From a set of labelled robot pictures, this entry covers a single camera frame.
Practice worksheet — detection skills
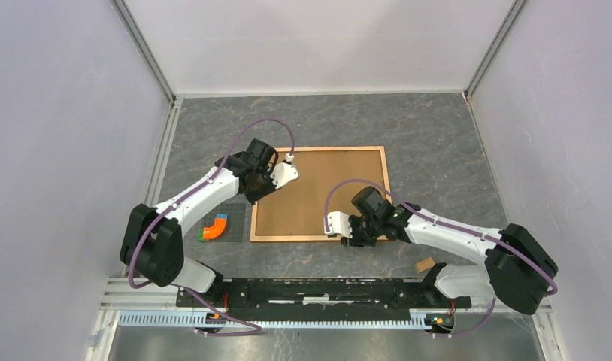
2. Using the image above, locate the wooden picture frame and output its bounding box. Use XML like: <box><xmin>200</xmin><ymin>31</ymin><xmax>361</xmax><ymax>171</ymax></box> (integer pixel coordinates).
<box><xmin>250</xmin><ymin>145</ymin><xmax>390</xmax><ymax>243</ymax></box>

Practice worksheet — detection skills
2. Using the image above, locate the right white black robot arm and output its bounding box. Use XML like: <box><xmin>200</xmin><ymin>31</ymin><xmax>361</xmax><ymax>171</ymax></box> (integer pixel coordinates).
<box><xmin>325</xmin><ymin>187</ymin><xmax>559</xmax><ymax>315</ymax></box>

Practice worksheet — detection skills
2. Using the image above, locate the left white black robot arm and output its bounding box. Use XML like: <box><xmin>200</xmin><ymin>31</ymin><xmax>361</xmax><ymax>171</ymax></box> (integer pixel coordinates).
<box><xmin>119</xmin><ymin>139</ymin><xmax>280</xmax><ymax>307</ymax></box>

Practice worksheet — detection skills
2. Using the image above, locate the grey building baseplate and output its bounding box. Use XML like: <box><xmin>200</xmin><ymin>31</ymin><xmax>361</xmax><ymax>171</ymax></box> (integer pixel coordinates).
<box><xmin>200</xmin><ymin>203</ymin><xmax>246</xmax><ymax>243</ymax></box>

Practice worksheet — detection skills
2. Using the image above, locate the small cardboard block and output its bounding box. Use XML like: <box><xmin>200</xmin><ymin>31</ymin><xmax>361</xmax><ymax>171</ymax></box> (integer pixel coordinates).
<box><xmin>414</xmin><ymin>257</ymin><xmax>435</xmax><ymax>274</ymax></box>

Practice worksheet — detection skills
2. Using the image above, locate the orange curved toy brick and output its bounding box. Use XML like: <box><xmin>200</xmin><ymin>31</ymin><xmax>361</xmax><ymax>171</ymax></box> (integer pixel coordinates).
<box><xmin>203</xmin><ymin>218</ymin><xmax>228</xmax><ymax>241</ymax></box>

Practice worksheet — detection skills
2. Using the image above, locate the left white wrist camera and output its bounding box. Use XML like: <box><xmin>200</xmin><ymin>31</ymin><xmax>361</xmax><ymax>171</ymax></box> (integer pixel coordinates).
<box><xmin>270</xmin><ymin>153</ymin><xmax>299</xmax><ymax>190</ymax></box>

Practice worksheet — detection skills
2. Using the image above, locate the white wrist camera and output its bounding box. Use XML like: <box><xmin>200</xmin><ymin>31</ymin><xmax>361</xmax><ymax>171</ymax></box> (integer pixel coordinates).
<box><xmin>324</xmin><ymin>211</ymin><xmax>352</xmax><ymax>238</ymax></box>
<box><xmin>270</xmin><ymin>153</ymin><xmax>299</xmax><ymax>190</ymax></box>

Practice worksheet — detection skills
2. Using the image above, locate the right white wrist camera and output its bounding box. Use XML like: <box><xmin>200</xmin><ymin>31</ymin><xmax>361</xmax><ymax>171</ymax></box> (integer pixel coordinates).
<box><xmin>324</xmin><ymin>211</ymin><xmax>352</xmax><ymax>238</ymax></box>

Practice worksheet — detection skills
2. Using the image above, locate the slotted cable duct rail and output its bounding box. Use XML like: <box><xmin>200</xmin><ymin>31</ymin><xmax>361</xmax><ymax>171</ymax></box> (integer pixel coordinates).
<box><xmin>118</xmin><ymin>311</ymin><xmax>431</xmax><ymax>331</ymax></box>

